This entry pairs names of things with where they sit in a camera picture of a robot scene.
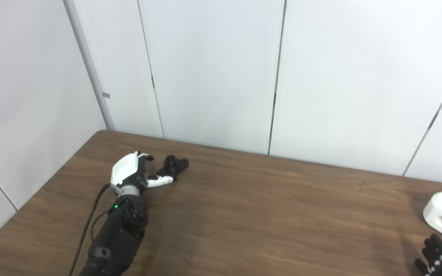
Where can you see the small gray tag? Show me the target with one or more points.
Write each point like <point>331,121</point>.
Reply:
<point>106,95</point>

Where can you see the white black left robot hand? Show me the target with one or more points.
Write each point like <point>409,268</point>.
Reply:
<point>125,168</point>

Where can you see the black flanged holder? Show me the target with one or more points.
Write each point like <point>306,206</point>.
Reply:
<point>173,165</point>

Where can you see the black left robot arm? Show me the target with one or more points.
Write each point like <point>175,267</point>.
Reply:
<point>117,234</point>

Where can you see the gray wall corner post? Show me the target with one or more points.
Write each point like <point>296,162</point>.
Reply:
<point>88,65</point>

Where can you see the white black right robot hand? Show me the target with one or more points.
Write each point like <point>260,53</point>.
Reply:
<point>437,264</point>

